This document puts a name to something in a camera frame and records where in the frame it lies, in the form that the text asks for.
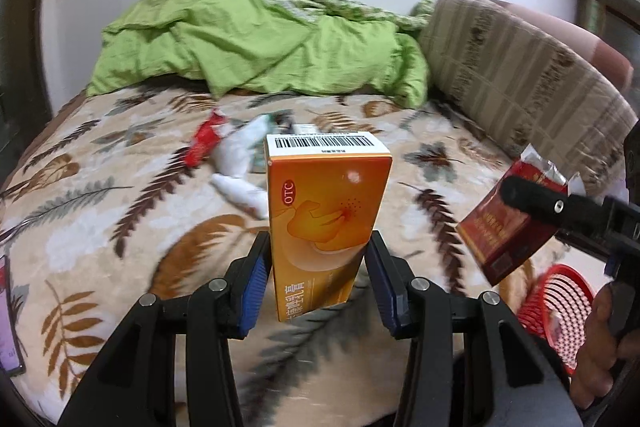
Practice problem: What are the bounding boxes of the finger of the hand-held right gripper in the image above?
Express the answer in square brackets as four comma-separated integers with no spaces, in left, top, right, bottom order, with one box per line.
[500,174,613,233]

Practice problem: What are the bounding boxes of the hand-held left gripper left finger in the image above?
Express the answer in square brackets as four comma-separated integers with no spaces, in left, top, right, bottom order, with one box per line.
[57,232,273,427]

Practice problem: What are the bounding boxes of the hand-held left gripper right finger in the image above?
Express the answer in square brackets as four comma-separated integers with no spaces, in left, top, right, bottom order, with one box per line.
[364,231,586,427]

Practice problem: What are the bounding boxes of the red cigarette pack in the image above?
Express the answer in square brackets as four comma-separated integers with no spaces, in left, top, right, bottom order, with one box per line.
[456,144,586,287]

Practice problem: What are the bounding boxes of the red plastic basket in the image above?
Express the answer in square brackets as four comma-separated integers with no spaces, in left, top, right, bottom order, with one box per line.
[517,264,598,375]

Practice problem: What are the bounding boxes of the orange carton box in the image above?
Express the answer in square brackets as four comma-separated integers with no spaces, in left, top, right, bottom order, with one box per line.
[265,132,392,323]

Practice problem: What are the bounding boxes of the white plastic bag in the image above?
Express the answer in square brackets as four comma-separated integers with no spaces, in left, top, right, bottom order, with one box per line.
[210,114,273,180]

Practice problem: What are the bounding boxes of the red snack packet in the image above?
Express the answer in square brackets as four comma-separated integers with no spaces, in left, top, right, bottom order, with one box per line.
[184,109,231,168]

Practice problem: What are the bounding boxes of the person's right hand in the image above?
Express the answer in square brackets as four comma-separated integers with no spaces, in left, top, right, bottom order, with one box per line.
[570,282,640,413]

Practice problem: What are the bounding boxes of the white crumpled wrapper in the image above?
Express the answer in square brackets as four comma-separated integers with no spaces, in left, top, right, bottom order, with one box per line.
[210,174,271,220]

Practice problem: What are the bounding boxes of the striped brown pillow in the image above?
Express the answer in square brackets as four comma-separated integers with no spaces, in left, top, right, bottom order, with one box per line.
[417,0,638,195]

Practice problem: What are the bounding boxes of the leaf print blanket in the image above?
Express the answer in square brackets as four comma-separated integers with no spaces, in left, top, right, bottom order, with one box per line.
[0,84,631,427]

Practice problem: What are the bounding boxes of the teal packet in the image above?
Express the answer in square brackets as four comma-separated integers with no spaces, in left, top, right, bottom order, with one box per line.
[250,109,296,174]

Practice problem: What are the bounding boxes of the dark wooden door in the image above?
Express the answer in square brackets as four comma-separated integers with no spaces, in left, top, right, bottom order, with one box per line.
[572,0,640,72]

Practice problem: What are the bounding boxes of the smartphone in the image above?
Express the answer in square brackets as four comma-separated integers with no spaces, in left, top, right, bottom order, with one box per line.
[0,254,26,377]

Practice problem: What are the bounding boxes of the green quilt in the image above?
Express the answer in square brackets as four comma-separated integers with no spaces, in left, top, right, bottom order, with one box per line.
[86,0,436,109]

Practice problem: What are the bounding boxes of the dark wooden cabinet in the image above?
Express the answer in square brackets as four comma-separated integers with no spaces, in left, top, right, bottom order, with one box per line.
[0,0,53,180]

